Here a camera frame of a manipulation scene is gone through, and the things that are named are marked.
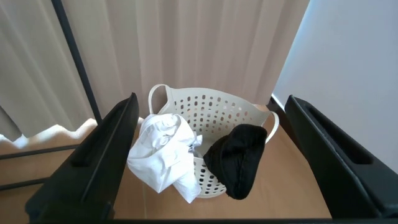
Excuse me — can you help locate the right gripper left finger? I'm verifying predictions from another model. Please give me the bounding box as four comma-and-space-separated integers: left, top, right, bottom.
24, 92, 140, 222

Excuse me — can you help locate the black garment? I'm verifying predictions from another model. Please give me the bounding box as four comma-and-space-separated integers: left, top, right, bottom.
203, 123, 269, 200

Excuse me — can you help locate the black clothes rack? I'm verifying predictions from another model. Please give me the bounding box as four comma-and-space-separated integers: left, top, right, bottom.
0, 0, 103, 191

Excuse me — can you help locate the white laundry basket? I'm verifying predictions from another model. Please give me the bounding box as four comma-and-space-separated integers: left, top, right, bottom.
147, 83, 280, 199

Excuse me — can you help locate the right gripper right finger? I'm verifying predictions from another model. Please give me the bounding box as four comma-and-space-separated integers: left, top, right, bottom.
284, 95, 398, 218

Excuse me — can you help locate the beige curtain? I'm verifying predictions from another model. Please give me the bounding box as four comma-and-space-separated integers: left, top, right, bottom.
0, 0, 311, 142

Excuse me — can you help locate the white printed t-shirt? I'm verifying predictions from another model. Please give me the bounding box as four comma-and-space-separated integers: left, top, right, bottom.
126, 113, 203, 204

